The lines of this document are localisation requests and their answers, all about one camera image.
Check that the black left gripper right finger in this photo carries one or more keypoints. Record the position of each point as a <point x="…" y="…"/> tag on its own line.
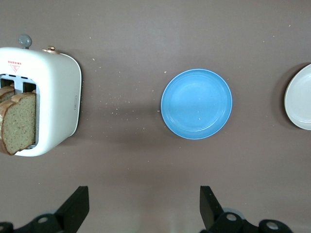
<point x="210" y="211"/>

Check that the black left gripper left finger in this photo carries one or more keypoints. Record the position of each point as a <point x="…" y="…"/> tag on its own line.
<point x="73" y="211"/>

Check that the brown bread slice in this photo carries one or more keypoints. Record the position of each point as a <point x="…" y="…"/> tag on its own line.
<point x="20" y="122"/>
<point x="6" y="91"/>

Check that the blue round plate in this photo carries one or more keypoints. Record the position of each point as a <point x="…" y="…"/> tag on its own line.
<point x="196" y="104"/>

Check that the beige round plate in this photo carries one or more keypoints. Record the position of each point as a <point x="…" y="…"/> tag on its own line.
<point x="300" y="102"/>

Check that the white two-slot toaster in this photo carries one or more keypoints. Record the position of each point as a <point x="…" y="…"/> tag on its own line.
<point x="58" y="97"/>

